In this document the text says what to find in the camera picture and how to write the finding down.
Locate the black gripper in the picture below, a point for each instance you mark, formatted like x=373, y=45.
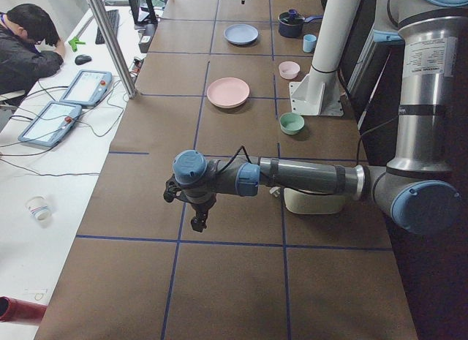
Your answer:
x=199, y=208

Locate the pink plate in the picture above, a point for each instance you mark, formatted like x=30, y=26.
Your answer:
x=228, y=92

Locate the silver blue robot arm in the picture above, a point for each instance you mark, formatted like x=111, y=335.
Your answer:
x=412, y=188

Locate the light blue plate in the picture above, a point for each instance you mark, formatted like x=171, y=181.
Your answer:
x=241, y=34

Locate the dark blue saucepan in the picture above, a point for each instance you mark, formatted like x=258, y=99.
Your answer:
x=291, y=23

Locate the light blue cup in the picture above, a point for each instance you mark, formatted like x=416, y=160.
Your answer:
x=309, y=43

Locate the pink bowl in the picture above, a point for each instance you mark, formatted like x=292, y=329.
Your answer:
x=289, y=70

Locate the cream toaster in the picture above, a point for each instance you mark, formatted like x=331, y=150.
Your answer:
x=307, y=204

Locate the black box with label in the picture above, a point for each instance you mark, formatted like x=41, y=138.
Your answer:
x=146, y=35

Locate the green bowl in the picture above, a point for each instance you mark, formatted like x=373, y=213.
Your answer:
x=291, y=123

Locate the paper cup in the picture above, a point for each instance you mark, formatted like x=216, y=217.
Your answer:
x=38, y=208

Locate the far teach pendant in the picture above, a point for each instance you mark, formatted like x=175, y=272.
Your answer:
x=88, y=88

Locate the teach pendant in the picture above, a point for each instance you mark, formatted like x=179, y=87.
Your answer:
x=88, y=88
x=51, y=125

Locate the black computer mouse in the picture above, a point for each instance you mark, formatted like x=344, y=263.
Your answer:
x=82, y=59

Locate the green clamp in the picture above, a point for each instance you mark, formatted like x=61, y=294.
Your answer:
x=75, y=42

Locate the near teach pendant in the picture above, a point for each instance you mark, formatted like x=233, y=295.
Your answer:
x=51, y=125

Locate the red cylinder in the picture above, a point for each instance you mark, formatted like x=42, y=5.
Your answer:
x=21, y=312

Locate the seated person in black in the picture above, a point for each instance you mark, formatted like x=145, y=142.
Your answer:
x=31, y=48

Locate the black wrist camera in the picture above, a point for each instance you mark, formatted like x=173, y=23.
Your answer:
x=172, y=190

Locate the white pedestal column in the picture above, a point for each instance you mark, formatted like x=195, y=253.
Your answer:
x=318, y=93

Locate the aluminium frame post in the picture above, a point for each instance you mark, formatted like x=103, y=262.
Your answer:
x=98, y=10

